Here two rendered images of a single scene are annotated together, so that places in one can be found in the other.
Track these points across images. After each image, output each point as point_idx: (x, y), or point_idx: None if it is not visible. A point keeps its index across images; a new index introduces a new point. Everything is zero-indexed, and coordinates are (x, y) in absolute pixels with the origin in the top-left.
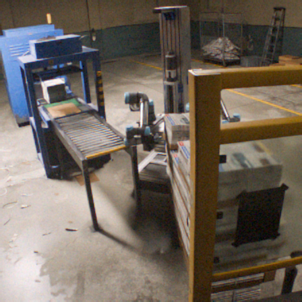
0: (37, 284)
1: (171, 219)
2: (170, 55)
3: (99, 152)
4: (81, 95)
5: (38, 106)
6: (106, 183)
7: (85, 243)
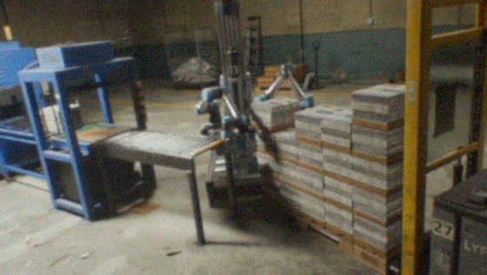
0: None
1: (272, 211)
2: (232, 50)
3: (198, 150)
4: None
5: None
6: (174, 205)
7: (203, 258)
